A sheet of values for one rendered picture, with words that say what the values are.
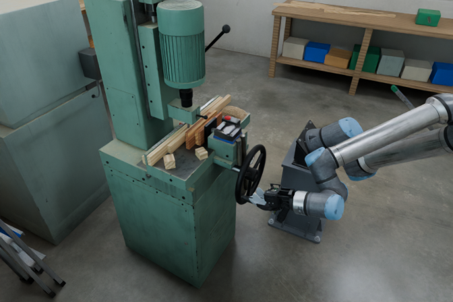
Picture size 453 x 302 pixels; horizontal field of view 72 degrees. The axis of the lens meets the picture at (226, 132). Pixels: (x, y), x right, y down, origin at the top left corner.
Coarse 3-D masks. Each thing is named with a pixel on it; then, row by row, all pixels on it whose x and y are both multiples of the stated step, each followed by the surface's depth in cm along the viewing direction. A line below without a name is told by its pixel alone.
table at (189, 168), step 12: (204, 144) 145; (180, 156) 138; (192, 156) 138; (216, 156) 143; (156, 168) 132; (180, 168) 132; (192, 168) 132; (204, 168) 138; (228, 168) 141; (168, 180) 132; (180, 180) 127; (192, 180) 131
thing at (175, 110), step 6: (174, 102) 143; (180, 102) 143; (168, 108) 143; (174, 108) 141; (180, 108) 139; (186, 108) 139; (192, 108) 139; (198, 108) 141; (174, 114) 143; (180, 114) 141; (186, 114) 139; (192, 114) 138; (198, 114) 142; (180, 120) 143; (186, 120) 141; (192, 120) 139
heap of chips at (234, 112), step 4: (224, 108) 168; (228, 108) 166; (232, 108) 165; (236, 108) 166; (224, 112) 165; (228, 112) 165; (232, 112) 164; (236, 112) 163; (240, 112) 164; (244, 112) 166; (232, 116) 164; (236, 116) 163; (240, 116) 163; (244, 116) 165
